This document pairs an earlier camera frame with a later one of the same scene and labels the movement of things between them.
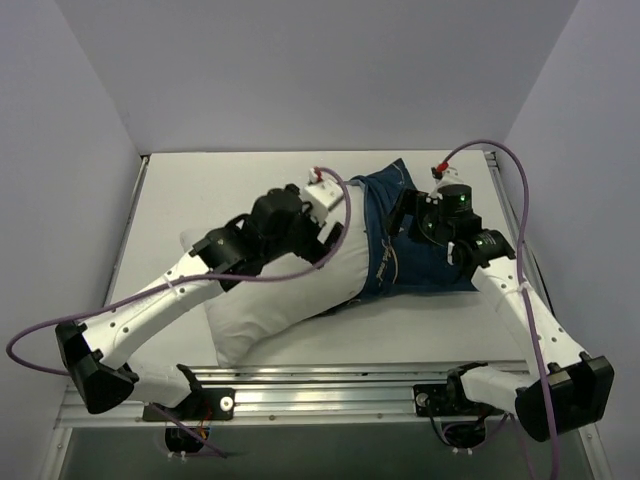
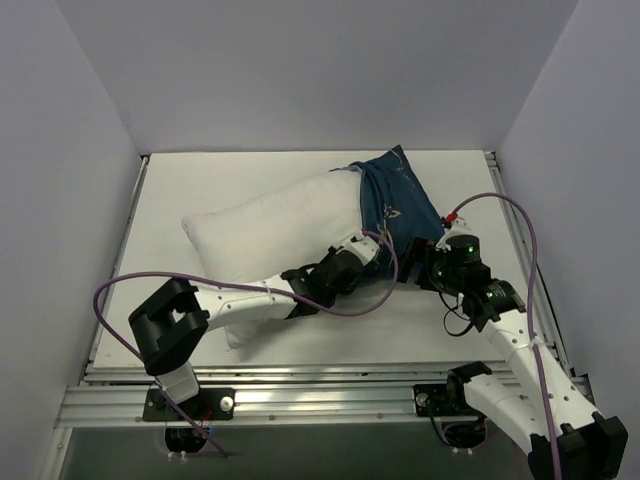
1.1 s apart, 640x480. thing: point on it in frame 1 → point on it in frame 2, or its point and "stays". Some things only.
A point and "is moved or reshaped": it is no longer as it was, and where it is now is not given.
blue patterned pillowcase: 399,266 is moved or reshaped
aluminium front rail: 357,395 stays
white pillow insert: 293,289 is moved or reshaped
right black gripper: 406,212 → 411,257
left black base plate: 202,404 stays
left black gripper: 316,236 → 373,267
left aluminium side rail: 126,229 stays
